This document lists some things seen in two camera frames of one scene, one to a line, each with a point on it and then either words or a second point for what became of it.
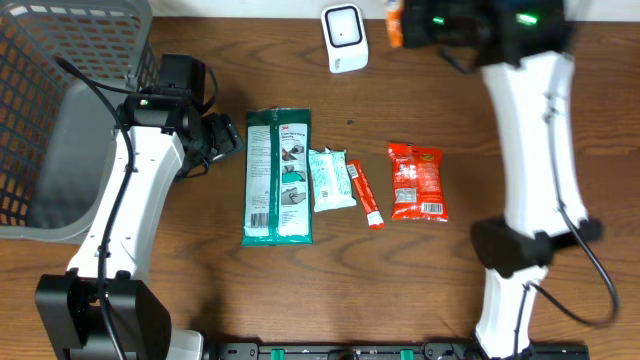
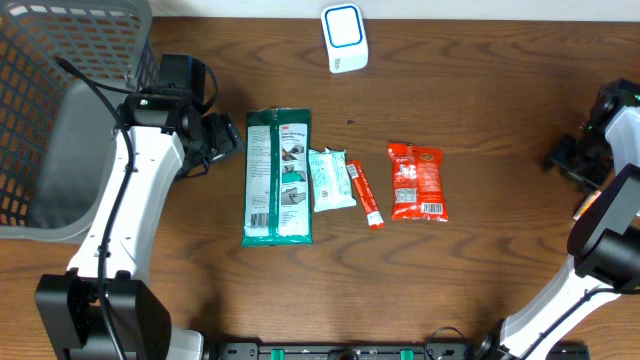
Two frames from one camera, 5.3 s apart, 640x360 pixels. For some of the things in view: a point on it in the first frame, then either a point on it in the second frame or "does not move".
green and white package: x=278 y=178 does not move
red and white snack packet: x=370 y=205 does not move
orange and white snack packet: x=393 y=17 to x=587 y=203
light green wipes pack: x=331 y=180 does not move
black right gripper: x=410 y=27 to x=561 y=155
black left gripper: x=226 y=140 does not move
